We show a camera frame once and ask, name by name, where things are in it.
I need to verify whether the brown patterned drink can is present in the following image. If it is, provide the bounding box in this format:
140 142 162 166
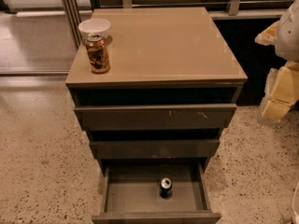
85 34 110 74

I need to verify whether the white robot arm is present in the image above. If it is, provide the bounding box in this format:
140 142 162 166
255 0 299 125

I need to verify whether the bottom grey open drawer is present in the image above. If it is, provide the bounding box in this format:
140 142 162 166
92 164 221 224

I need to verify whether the top grey drawer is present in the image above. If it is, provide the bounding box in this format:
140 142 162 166
75 104 236 131

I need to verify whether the middle grey drawer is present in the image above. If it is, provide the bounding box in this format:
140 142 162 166
90 139 220 159

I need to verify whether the blue pepsi can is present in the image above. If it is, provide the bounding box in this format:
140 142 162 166
159 177 172 198

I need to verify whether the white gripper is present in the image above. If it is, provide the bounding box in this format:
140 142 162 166
255 21 299 120

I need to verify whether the white paper bowl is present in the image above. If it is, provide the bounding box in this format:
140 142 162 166
78 19 111 37

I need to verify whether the grey drawer cabinet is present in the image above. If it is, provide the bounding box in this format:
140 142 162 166
66 7 247 167

